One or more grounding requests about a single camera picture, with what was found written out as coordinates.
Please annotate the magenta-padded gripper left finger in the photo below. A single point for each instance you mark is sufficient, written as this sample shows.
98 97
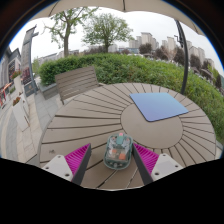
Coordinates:
76 159

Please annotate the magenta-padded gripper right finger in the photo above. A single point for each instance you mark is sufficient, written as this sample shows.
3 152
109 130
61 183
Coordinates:
146 159

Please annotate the transparent green computer mouse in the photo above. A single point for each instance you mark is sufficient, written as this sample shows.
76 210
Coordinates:
117 151

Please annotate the blue mouse pad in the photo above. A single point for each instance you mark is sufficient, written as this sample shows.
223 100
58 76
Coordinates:
158 106

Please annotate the white flower planter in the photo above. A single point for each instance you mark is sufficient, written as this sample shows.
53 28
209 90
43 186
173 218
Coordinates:
20 113

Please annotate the brown slatted chair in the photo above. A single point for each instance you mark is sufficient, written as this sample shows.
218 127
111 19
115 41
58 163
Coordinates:
76 81

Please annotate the green hedge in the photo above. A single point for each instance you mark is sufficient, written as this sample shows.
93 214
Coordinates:
133 68

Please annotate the dark curved parasol pole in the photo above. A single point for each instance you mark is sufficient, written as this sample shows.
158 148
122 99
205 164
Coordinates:
185 66

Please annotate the dark sign pillar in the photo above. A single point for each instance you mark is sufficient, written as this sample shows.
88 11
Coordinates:
28 60

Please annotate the distant apartment buildings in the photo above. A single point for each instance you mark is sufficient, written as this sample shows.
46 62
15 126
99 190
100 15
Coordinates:
146 38

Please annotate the bare-trunked sparse tree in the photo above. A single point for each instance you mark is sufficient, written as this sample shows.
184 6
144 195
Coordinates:
66 36

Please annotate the round leafy tree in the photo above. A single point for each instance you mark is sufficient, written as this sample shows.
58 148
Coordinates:
106 30

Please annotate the beige parasol canopy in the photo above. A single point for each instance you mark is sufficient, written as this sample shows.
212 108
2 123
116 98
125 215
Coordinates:
100 4

